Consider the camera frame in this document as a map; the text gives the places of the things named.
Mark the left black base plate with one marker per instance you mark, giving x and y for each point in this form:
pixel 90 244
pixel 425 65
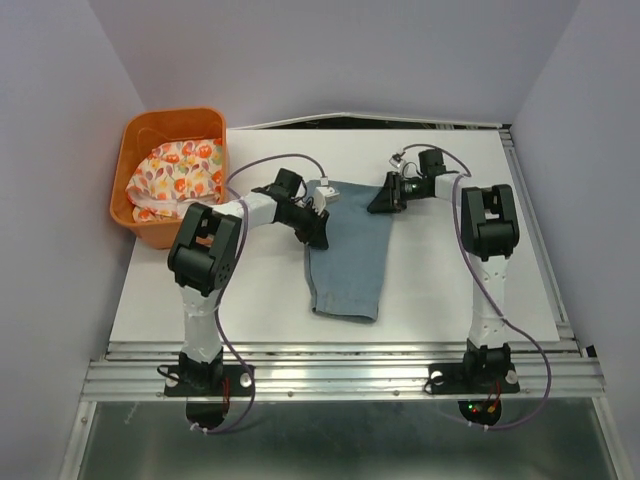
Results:
pixel 235 382

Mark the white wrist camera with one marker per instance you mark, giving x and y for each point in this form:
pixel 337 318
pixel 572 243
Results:
pixel 397 161
pixel 324 194

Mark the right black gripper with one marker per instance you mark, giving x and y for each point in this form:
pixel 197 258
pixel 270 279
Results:
pixel 389 199

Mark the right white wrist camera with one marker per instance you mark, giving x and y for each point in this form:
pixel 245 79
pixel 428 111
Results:
pixel 397 161

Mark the floral orange white skirt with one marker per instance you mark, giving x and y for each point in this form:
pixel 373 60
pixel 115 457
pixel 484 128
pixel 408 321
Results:
pixel 174 176

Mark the blue denim skirt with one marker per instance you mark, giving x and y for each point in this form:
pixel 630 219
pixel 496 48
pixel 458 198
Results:
pixel 346 280

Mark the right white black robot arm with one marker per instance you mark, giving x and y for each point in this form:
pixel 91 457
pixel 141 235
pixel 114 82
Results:
pixel 487 231

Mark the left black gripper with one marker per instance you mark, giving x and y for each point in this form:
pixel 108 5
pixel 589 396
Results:
pixel 314 233

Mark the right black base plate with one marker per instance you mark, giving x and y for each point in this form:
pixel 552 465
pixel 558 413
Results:
pixel 452 379

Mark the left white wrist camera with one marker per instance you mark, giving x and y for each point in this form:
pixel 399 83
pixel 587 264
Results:
pixel 324 194

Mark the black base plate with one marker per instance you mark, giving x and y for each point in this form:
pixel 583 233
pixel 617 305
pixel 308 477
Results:
pixel 235 382
pixel 452 379

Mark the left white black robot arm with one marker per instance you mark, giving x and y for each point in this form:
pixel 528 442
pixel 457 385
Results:
pixel 206 251

